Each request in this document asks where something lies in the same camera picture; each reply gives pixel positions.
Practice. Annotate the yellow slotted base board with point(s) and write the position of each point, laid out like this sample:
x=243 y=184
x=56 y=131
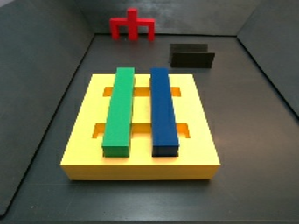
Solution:
x=196 y=162

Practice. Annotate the blue long bar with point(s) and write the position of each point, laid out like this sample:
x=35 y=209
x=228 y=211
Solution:
x=164 y=132

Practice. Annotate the green long bar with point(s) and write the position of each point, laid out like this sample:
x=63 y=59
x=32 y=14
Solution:
x=119 y=116

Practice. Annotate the black foam holder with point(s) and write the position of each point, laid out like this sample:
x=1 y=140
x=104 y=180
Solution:
x=191 y=56

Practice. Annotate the red three-legged block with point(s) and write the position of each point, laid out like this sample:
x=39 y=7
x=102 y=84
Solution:
x=132 y=22

